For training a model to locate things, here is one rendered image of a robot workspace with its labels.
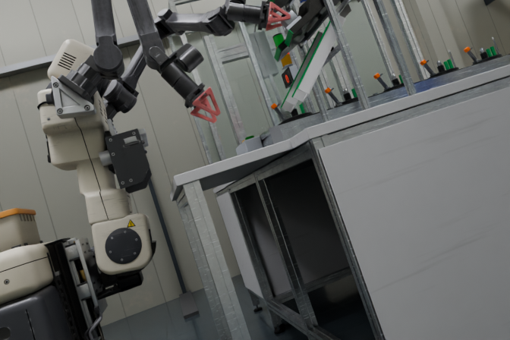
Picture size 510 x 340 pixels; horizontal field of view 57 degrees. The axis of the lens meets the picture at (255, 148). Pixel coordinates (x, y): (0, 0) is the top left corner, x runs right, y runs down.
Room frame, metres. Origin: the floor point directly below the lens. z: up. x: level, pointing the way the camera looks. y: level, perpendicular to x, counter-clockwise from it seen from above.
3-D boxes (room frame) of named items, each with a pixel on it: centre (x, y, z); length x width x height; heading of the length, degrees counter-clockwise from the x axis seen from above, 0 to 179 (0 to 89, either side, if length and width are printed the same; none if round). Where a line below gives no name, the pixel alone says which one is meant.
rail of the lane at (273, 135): (2.21, 0.01, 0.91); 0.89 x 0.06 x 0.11; 14
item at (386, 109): (2.09, -0.64, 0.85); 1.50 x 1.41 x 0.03; 14
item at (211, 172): (1.77, -0.01, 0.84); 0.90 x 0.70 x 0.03; 13
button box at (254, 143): (2.01, 0.02, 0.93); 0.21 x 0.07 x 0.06; 14
